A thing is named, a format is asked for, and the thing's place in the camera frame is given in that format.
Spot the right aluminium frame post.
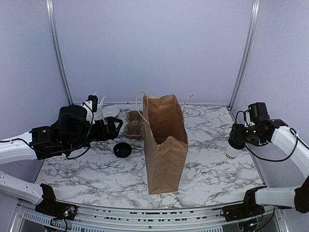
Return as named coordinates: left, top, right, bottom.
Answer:
left=228, top=0, right=261, bottom=110

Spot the brown paper bag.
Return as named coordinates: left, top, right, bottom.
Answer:
left=138, top=92, right=189, bottom=195

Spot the left aluminium frame post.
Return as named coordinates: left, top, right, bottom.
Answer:
left=46, top=0, right=73, bottom=105

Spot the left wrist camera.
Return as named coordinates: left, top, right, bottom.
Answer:
left=82, top=95, right=99, bottom=124

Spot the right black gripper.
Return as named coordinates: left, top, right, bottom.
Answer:
left=230, top=123, right=264, bottom=145

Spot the cardboard cup carrier tray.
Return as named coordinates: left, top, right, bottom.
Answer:
left=124, top=111, right=144, bottom=140

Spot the orange white bowl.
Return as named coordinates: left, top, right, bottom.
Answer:
left=102, top=105, right=120, bottom=118

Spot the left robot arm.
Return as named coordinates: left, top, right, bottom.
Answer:
left=0, top=101, right=123, bottom=164

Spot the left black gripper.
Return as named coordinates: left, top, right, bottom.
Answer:
left=65, top=116, right=123, bottom=153

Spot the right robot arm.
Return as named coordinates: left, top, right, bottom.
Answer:
left=225, top=102, right=309, bottom=217

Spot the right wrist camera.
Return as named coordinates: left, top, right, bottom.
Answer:
left=243, top=110, right=254, bottom=127

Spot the aluminium frame post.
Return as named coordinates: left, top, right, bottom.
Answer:
left=228, top=0, right=261, bottom=110
left=46, top=0, right=73, bottom=105

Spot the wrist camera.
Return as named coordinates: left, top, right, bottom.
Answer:
left=243, top=110, right=254, bottom=127
left=82, top=95, right=99, bottom=124

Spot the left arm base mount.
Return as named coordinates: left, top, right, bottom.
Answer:
left=35, top=184, right=77, bottom=221

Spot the white paper coffee cup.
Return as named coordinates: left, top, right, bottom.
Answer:
left=225, top=143, right=244, bottom=160

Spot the white utensil holder cup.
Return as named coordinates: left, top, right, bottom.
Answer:
left=94, top=103, right=104, bottom=121

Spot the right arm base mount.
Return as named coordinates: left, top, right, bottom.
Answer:
left=220, top=187, right=265, bottom=222

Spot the aluminium front rail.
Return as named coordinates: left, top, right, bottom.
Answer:
left=8, top=200, right=291, bottom=232

